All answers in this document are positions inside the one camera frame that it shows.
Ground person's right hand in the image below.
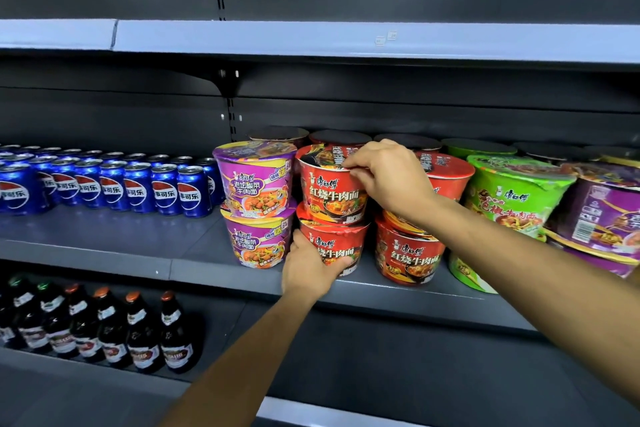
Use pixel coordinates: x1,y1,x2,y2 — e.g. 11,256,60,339
342,139,442,228

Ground person's left hand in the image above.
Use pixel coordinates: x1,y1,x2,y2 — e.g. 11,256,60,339
281,229,354,306

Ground green cup noodle bowl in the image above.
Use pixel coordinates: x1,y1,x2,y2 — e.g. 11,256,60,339
462,155,579,244
441,137,519,160
448,251,499,296

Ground yellow noodle bowl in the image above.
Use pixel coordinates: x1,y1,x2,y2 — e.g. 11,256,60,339
583,145,640,169

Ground person's left forearm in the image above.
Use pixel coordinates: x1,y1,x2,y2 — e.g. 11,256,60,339
159,289,323,427

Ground person's right forearm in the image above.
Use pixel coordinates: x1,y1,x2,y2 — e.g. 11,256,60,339
415,199,640,408

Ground row of dark glass bottles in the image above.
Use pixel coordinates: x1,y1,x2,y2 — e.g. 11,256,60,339
0,275,205,376

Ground row of blue soda cans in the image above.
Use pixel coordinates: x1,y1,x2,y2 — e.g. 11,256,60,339
0,143,227,220

